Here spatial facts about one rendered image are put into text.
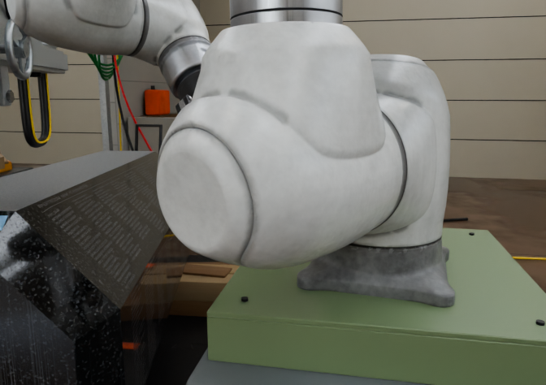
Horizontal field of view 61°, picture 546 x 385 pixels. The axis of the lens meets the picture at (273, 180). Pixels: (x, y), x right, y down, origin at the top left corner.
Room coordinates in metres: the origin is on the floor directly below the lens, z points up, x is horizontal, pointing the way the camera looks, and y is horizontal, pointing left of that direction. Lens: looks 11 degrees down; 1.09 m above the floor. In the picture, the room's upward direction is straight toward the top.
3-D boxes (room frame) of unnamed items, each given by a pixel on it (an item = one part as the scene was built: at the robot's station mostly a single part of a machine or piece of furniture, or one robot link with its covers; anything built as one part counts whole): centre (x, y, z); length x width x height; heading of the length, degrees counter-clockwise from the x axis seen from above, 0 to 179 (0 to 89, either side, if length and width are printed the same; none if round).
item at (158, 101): (4.96, 1.19, 1.00); 0.50 x 0.22 x 0.33; 169
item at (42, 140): (1.70, 0.85, 1.05); 0.23 x 0.03 x 0.32; 9
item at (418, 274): (0.60, -0.15, 0.89); 0.22 x 0.18 x 0.06; 162
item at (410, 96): (0.58, -0.13, 1.03); 0.18 x 0.16 x 0.22; 141
